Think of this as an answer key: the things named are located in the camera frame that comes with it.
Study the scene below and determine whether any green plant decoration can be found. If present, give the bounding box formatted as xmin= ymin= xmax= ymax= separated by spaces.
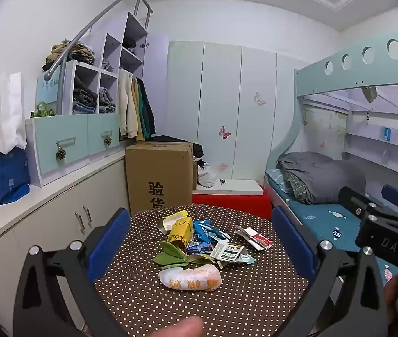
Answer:
xmin=30 ymin=101 xmax=55 ymax=118

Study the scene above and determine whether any grey metal handrail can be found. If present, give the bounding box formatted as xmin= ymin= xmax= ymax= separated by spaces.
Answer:
xmin=44 ymin=0 xmax=154 ymax=115

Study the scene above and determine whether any plaid pillow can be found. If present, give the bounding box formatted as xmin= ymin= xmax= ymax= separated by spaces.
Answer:
xmin=285 ymin=170 xmax=307 ymax=196

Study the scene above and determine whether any teal printed bedsheet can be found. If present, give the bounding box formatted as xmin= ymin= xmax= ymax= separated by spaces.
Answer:
xmin=265 ymin=168 xmax=398 ymax=281

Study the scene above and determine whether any grey duvet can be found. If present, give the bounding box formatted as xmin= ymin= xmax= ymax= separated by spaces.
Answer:
xmin=277 ymin=151 xmax=366 ymax=205

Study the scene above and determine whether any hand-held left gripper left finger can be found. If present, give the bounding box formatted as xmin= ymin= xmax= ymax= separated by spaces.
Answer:
xmin=13 ymin=208 xmax=133 ymax=337

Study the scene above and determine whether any red bench with white top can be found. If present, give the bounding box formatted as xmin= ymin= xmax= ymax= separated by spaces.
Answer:
xmin=192 ymin=179 xmax=273 ymax=220

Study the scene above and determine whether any cream hanging sweater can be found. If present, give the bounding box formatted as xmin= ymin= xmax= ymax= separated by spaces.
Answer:
xmin=118 ymin=68 xmax=140 ymax=141

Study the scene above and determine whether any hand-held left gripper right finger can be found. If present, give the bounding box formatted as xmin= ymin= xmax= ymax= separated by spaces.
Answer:
xmin=271 ymin=206 xmax=388 ymax=337

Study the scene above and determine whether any white wardrobe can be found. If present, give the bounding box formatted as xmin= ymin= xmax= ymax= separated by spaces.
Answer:
xmin=165 ymin=40 xmax=312 ymax=183

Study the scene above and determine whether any blue plastic package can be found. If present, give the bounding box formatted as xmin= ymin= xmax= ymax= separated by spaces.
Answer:
xmin=0 ymin=143 xmax=31 ymax=206

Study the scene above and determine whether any red white flat carton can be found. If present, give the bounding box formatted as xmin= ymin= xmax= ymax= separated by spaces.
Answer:
xmin=235 ymin=225 xmax=274 ymax=251

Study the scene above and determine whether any small blue white packet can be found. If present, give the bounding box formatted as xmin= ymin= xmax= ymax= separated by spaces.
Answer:
xmin=186 ymin=240 xmax=213 ymax=256

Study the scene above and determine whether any light blue bunk bed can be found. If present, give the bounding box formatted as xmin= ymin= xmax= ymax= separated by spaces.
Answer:
xmin=264 ymin=31 xmax=398 ymax=288

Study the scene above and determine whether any lilac cabinet door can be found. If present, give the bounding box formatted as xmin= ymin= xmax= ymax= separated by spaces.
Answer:
xmin=143 ymin=34 xmax=169 ymax=137

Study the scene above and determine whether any white orange plastic food bag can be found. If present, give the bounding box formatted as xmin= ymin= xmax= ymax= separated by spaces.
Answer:
xmin=158 ymin=264 xmax=223 ymax=292

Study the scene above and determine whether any long blue packet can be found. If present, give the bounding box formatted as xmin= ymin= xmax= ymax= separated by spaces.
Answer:
xmin=206 ymin=225 xmax=231 ymax=243

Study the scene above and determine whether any yellow snack box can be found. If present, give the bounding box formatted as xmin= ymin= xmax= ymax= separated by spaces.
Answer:
xmin=167 ymin=217 xmax=194 ymax=250

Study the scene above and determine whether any low white cabinet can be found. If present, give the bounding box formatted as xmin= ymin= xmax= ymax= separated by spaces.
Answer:
xmin=0 ymin=147 xmax=131 ymax=324

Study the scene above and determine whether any green leaf shaped wrapper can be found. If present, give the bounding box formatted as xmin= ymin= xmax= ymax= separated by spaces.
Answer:
xmin=153 ymin=241 xmax=220 ymax=269

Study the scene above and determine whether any dark folded clothes stack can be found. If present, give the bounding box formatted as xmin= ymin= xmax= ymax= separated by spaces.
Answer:
xmin=72 ymin=87 xmax=99 ymax=115

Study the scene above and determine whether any person's left hand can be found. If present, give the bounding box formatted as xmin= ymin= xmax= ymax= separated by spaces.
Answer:
xmin=150 ymin=316 xmax=204 ymax=337

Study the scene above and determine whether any blue cartoon snack wrapper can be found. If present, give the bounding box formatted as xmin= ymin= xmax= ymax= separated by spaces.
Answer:
xmin=194 ymin=220 xmax=214 ymax=244

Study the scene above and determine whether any large cardboard box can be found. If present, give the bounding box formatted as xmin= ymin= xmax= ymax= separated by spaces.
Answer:
xmin=125 ymin=143 xmax=194 ymax=215

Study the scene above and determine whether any white paper bag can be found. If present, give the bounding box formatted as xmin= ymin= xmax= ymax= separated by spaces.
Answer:
xmin=0 ymin=72 xmax=27 ymax=155

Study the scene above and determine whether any light green drawer cabinet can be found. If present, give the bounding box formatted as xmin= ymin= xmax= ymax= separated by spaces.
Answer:
xmin=25 ymin=112 xmax=120 ymax=187

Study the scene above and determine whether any green hanging jacket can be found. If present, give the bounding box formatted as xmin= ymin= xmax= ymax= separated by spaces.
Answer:
xmin=136 ymin=77 xmax=156 ymax=139

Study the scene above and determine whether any lilac stair shelf unit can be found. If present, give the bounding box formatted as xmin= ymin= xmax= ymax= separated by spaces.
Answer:
xmin=37 ymin=12 xmax=150 ymax=116

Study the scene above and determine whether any round polka-dot table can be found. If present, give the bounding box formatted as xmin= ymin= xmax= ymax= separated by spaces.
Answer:
xmin=94 ymin=204 xmax=312 ymax=337

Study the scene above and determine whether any white yellow carton box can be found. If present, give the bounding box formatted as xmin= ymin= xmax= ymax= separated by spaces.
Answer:
xmin=158 ymin=211 xmax=189 ymax=235

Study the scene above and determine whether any pile of folded clothes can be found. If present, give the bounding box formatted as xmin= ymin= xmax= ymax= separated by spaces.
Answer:
xmin=42 ymin=40 xmax=96 ymax=71

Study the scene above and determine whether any black clothing heap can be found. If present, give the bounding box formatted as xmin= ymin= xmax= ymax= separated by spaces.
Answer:
xmin=151 ymin=135 xmax=204 ymax=162

